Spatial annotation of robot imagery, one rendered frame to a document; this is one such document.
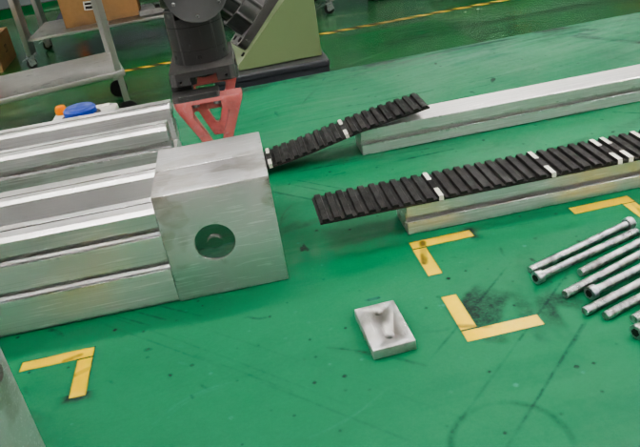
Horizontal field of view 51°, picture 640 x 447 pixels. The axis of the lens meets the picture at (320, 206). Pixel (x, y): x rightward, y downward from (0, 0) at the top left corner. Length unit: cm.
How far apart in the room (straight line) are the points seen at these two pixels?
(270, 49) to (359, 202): 64
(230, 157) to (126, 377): 19
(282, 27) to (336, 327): 76
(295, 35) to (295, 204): 55
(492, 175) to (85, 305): 36
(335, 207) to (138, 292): 18
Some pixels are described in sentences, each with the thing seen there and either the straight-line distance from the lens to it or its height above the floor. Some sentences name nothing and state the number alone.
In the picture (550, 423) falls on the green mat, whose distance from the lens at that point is 42.
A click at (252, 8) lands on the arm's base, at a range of 120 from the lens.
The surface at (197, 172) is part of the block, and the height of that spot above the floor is 87.
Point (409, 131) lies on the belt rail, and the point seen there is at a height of 80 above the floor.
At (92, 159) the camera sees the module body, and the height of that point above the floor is 84.
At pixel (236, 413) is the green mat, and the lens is 45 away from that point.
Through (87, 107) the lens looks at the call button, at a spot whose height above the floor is 85.
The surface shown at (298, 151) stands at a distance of 76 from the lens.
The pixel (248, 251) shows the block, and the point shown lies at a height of 81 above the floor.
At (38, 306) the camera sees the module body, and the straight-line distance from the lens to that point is 58.
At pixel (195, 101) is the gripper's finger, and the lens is 68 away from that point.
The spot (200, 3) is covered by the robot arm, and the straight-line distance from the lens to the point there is 62.
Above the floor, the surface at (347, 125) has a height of 81.
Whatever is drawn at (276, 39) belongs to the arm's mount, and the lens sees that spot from 118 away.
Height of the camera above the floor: 108
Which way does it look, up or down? 27 degrees down
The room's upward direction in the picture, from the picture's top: 9 degrees counter-clockwise
